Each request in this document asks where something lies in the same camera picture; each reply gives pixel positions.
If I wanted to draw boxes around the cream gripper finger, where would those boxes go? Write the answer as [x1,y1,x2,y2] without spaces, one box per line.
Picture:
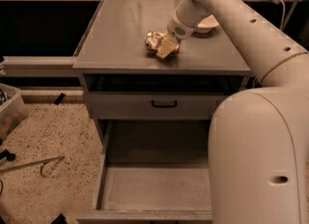
[156,37,180,59]

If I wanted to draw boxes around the crushed orange can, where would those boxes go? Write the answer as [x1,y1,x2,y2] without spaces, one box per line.
[145,31,175,52]

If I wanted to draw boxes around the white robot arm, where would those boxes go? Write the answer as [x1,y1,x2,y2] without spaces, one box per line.
[168,0,309,224]

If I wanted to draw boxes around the grey drawer cabinet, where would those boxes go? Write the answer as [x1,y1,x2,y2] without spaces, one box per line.
[73,0,252,134]

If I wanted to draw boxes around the open grey middle drawer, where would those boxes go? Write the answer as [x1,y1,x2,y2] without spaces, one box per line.
[76,121,212,224]

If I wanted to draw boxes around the white bowl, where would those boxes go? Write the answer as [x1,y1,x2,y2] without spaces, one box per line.
[195,14,219,34]

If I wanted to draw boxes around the small black block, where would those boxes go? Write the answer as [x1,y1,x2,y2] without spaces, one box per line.
[54,93,66,105]

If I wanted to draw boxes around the metal rod on floor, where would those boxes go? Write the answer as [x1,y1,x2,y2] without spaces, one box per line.
[0,155,65,175]

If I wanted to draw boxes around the clear plastic bin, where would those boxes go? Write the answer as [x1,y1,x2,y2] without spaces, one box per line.
[0,83,28,141]

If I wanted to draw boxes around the black object on floor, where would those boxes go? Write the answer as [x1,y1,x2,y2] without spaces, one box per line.
[0,150,15,161]

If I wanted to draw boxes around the black drawer handle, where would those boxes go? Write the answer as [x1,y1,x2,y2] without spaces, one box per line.
[151,100,178,108]

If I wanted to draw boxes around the white cable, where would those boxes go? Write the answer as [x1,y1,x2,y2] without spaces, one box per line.
[279,0,287,31]

